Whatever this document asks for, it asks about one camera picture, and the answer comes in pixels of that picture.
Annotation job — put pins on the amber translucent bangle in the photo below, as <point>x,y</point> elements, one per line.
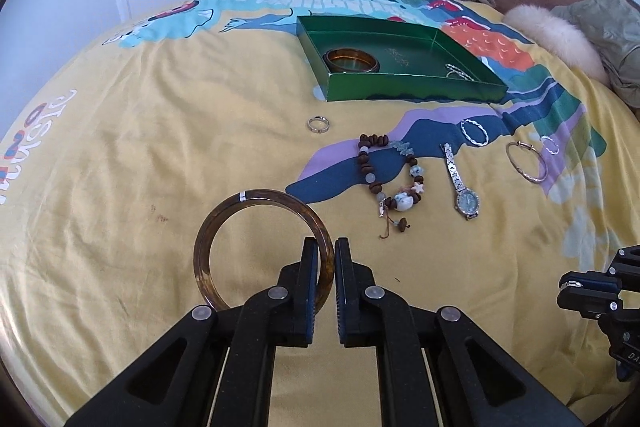
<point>345,54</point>

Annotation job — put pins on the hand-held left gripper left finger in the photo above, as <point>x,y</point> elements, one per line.
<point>311,287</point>

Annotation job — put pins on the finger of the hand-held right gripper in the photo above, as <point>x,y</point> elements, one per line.
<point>590,304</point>
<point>595,281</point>

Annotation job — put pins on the yellow printed bedsheet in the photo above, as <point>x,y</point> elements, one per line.
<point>150,132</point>

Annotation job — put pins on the green tray box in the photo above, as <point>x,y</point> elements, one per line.
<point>400,89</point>

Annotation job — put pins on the olive jacket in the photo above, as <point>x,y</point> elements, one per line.
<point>610,32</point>

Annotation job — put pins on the twisted silver hoop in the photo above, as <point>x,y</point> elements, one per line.
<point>463,129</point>

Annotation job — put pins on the small silver hoop earring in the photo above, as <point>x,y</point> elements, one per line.
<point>552,152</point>

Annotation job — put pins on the silver wristwatch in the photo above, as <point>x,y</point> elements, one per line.
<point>467,203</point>

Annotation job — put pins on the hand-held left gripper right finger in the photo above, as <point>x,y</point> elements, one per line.
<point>342,292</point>

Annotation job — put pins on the thin metal bangle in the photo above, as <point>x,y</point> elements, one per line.
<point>515,167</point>

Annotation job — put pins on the dark brown translucent bangle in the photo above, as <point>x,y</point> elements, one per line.
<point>250,196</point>

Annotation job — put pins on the white fur trim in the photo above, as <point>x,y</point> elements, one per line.
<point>550,32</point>

